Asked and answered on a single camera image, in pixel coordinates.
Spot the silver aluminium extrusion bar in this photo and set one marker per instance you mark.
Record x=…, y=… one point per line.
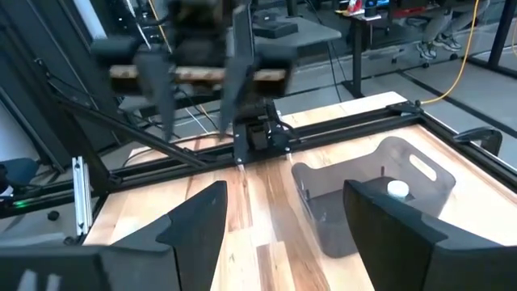
x=82, y=198

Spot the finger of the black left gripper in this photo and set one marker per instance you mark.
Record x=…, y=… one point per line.
x=240, y=68
x=163, y=89

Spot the black desk with red items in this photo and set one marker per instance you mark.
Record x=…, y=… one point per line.
x=357, y=52

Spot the person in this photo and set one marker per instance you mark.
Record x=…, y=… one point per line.
x=444, y=24

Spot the black round knob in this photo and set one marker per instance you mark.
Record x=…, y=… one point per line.
x=53, y=215

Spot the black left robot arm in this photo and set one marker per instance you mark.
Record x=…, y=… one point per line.
x=258, y=133

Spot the grey office desk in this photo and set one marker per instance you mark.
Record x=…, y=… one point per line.
x=311, y=34

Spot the blue office chair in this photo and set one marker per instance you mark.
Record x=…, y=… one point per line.
x=18, y=171

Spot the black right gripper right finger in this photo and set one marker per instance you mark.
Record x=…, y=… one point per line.
x=387, y=242

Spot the small teal pill bottle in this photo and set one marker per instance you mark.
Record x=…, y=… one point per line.
x=398, y=188

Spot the black metal post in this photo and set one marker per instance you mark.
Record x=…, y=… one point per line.
x=501, y=32

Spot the black box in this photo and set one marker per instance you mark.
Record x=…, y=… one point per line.
x=274, y=29

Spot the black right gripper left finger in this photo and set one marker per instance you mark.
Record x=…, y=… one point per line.
x=198, y=242

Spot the black aluminium table frame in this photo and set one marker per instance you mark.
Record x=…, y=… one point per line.
x=363, y=129

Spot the smoky grey plastic bin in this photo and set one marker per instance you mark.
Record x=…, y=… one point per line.
x=335, y=218

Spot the black device green light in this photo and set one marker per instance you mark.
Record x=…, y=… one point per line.
x=20, y=203

